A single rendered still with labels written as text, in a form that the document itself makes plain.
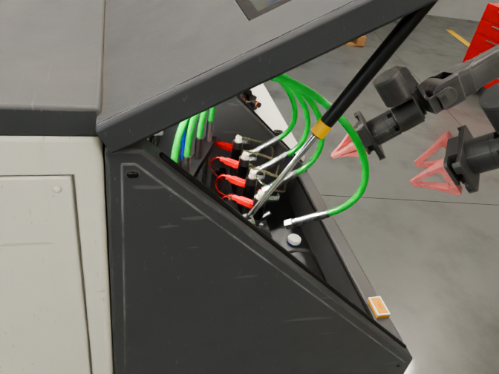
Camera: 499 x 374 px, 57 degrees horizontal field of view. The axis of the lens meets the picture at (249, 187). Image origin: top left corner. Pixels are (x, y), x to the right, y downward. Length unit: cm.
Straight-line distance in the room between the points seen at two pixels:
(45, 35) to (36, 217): 23
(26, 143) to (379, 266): 232
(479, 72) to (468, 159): 30
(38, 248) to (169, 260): 16
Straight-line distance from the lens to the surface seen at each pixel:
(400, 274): 268
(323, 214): 95
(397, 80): 97
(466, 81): 104
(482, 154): 79
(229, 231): 60
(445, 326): 255
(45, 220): 57
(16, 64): 58
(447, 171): 79
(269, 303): 73
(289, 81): 81
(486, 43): 529
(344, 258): 118
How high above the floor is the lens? 173
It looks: 36 degrees down
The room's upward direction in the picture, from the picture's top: 10 degrees clockwise
